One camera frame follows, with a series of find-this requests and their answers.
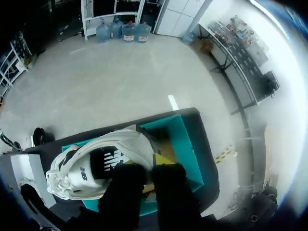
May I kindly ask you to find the white shoe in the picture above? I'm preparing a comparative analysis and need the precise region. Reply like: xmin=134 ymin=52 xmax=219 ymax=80
xmin=45 ymin=128 xmax=156 ymax=201

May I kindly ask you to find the teal box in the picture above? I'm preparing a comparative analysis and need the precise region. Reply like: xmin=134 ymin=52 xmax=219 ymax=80
xmin=61 ymin=114 xmax=205 ymax=217

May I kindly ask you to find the white shoebox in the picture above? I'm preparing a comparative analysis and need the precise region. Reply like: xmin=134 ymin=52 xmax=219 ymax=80
xmin=10 ymin=153 xmax=57 ymax=209

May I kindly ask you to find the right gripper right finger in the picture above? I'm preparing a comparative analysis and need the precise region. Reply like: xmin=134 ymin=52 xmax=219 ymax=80
xmin=152 ymin=153 xmax=202 ymax=218

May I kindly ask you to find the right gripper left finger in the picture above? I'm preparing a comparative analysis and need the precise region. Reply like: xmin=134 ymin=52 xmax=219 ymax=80
xmin=97 ymin=163 xmax=150 ymax=218

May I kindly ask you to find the black insole with white print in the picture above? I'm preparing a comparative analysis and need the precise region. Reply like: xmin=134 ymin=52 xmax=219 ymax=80
xmin=90 ymin=146 xmax=128 ymax=180

